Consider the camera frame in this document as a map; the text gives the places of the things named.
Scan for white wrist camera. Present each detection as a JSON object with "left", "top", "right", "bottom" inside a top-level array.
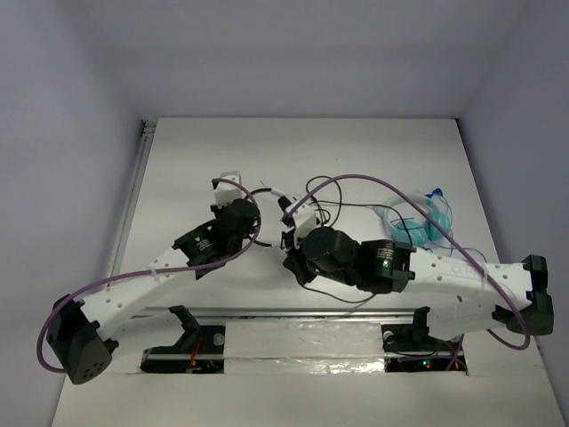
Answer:
[
  {"left": 277, "top": 196, "right": 319, "bottom": 251},
  {"left": 212, "top": 171, "right": 244, "bottom": 207}
]

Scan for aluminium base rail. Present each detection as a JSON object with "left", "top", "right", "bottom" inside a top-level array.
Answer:
[{"left": 126, "top": 309, "right": 469, "bottom": 375}]

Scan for black headphone cable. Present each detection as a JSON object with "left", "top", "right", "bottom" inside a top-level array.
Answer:
[{"left": 301, "top": 176, "right": 383, "bottom": 308}]

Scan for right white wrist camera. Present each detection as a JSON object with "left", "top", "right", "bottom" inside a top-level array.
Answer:
[{"left": 277, "top": 196, "right": 319, "bottom": 251}]

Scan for aluminium side rail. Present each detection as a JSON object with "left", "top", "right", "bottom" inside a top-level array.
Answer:
[{"left": 106, "top": 119, "right": 157, "bottom": 276}]

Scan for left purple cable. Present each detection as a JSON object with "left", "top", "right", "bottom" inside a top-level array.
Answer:
[{"left": 37, "top": 177, "right": 263, "bottom": 373}]

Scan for white black headphones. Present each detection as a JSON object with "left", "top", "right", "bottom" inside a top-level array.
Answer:
[{"left": 242, "top": 180, "right": 321, "bottom": 250}]

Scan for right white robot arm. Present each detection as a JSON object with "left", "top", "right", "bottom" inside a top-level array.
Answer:
[{"left": 280, "top": 227, "right": 554, "bottom": 350}]

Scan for teal cat-ear headphones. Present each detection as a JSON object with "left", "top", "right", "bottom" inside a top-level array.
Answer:
[{"left": 373, "top": 188, "right": 453, "bottom": 247}]

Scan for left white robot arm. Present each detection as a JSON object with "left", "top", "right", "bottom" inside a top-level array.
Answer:
[{"left": 36, "top": 198, "right": 260, "bottom": 385}]

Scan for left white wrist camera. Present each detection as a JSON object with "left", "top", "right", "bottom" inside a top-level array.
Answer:
[{"left": 212, "top": 171, "right": 244, "bottom": 207}]

